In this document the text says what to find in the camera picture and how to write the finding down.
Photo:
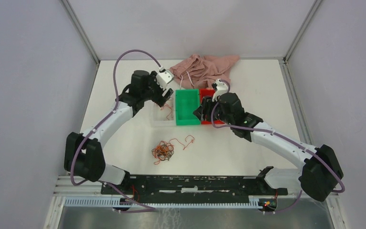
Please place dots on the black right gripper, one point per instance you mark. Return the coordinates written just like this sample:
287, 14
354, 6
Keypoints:
208, 105

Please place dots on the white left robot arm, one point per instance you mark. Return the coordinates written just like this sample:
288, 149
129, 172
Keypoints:
84, 151

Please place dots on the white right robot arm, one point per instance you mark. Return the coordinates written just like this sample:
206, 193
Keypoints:
317, 171

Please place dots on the clear plastic bin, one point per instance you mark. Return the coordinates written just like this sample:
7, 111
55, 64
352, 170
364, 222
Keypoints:
163, 116

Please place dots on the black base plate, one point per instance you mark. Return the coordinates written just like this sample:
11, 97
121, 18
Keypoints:
168, 189

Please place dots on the red plastic bin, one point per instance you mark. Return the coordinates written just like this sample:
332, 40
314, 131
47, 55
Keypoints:
204, 93

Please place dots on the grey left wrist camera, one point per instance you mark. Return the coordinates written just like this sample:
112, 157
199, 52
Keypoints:
164, 77

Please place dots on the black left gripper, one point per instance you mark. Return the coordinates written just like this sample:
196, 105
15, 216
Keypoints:
160, 99

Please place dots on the green plastic bin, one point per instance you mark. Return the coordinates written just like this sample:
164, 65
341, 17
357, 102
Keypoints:
186, 102

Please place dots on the pink cloth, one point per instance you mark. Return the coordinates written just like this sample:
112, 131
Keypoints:
199, 72

